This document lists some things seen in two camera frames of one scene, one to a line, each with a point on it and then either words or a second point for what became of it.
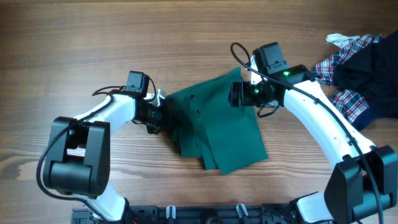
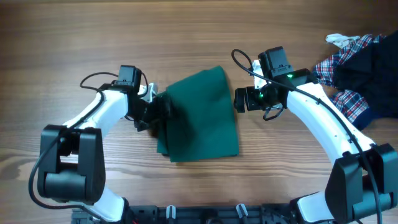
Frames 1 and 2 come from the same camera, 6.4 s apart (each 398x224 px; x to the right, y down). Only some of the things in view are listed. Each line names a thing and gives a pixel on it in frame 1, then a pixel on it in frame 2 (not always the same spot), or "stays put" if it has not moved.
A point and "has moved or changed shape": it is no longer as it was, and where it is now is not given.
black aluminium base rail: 219,213 stays put
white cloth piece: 339,40 stays put
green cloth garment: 205,126 has moved or changed shape
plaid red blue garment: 351,105 stays put
